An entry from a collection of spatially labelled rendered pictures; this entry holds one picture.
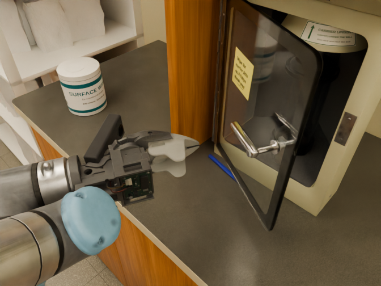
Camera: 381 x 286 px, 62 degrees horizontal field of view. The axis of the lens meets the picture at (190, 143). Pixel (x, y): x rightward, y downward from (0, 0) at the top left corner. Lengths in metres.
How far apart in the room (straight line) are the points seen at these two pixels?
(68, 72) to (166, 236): 0.59
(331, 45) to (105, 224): 0.48
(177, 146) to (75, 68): 0.61
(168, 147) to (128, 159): 0.07
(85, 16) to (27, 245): 1.40
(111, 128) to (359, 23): 0.43
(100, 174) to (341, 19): 0.45
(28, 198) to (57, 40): 1.17
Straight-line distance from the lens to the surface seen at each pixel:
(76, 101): 1.08
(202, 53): 0.78
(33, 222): 0.36
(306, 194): 0.80
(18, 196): 0.51
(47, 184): 0.50
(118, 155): 0.50
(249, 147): 0.55
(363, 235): 0.84
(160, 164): 0.55
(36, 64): 1.54
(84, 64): 1.08
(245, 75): 0.63
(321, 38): 0.64
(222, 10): 0.69
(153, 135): 0.52
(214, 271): 0.71
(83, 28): 1.67
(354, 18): 0.58
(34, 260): 0.34
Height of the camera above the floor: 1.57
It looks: 42 degrees down
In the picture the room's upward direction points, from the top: straight up
